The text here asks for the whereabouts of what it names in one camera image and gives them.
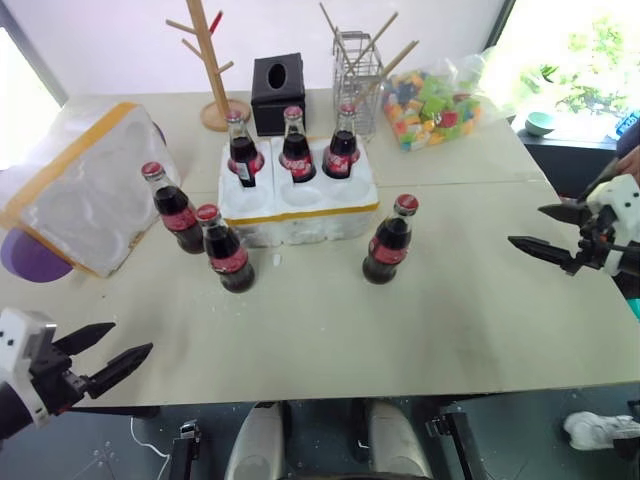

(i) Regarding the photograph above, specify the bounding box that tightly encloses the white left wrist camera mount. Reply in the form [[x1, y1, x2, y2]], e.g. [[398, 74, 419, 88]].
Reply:
[[0, 308, 59, 427]]

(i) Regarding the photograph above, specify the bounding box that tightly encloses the white cloth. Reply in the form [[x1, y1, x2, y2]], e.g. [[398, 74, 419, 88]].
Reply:
[[563, 410, 640, 454]]

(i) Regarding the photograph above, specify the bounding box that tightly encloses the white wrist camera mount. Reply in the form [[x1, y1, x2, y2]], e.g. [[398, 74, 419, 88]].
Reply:
[[0, 308, 59, 427], [585, 174, 640, 277]]

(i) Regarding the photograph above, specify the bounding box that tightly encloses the plastic bag of colourful blocks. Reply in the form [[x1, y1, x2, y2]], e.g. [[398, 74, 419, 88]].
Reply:
[[381, 48, 502, 154]]

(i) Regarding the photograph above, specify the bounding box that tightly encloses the glass cola bottle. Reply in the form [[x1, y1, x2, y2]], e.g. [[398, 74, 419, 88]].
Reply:
[[140, 161, 207, 256], [224, 109, 266, 189], [278, 105, 318, 184], [321, 102, 362, 181], [361, 193, 421, 286], [194, 203, 257, 294]]

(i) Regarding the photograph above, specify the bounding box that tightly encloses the grey rounded robot leg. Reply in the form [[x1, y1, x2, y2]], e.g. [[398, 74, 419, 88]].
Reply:
[[223, 401, 287, 480], [366, 399, 432, 480]]

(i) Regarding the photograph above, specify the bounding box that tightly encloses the bystander person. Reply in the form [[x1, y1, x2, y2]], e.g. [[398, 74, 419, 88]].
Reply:
[[613, 130, 640, 178]]

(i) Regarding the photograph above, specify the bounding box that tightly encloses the green bowl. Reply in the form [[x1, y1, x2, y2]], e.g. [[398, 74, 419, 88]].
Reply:
[[525, 110, 558, 138]]

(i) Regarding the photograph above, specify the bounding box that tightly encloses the black tissue box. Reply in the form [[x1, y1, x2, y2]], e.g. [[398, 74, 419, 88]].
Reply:
[[250, 51, 308, 138]]

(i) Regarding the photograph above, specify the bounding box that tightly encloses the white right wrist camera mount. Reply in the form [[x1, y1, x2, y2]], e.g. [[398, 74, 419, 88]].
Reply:
[[585, 174, 640, 277]]

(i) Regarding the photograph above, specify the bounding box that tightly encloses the wooden mug tree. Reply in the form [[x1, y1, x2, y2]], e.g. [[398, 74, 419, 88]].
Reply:
[[165, 0, 252, 133]]

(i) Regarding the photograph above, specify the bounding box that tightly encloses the wooden stick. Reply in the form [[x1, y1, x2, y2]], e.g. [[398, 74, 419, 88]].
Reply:
[[355, 40, 421, 110], [319, 1, 362, 77], [348, 11, 400, 77]]

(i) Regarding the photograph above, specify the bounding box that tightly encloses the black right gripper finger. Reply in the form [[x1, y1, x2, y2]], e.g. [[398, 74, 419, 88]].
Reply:
[[507, 235, 585, 277], [538, 202, 595, 228]]

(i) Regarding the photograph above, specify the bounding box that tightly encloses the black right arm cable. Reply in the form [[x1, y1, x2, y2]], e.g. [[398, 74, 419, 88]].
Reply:
[[578, 158, 627, 202]]

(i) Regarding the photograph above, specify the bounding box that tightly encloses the black table leg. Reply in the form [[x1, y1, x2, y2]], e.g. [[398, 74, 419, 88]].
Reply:
[[425, 403, 484, 480], [167, 418, 203, 480]]

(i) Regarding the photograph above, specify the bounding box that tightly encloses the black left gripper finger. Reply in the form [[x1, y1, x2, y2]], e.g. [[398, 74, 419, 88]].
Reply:
[[88, 342, 155, 400], [51, 321, 118, 358]]

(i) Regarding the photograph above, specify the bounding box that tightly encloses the dark side table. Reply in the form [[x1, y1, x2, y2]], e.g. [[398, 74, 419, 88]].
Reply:
[[516, 126, 640, 202]]

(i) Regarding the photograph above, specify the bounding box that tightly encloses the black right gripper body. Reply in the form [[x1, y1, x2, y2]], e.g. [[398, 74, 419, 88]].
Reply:
[[576, 203, 620, 271]]

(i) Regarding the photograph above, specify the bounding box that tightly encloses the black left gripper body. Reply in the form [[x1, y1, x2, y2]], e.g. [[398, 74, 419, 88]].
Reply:
[[28, 341, 95, 416]]

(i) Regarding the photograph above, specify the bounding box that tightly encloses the white styrofoam bottle tray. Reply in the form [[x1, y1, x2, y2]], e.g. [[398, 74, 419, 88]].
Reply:
[[217, 136, 380, 249]]

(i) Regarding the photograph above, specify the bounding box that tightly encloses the white floor cable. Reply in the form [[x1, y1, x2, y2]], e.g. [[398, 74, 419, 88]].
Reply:
[[130, 416, 172, 460]]

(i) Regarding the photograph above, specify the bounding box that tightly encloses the metal wire basket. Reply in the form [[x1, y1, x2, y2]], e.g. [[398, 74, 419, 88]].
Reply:
[[331, 29, 386, 144]]

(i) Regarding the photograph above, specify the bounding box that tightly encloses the styrofoam lid with yellow tape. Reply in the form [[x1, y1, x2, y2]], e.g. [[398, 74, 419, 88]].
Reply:
[[0, 101, 182, 279]]

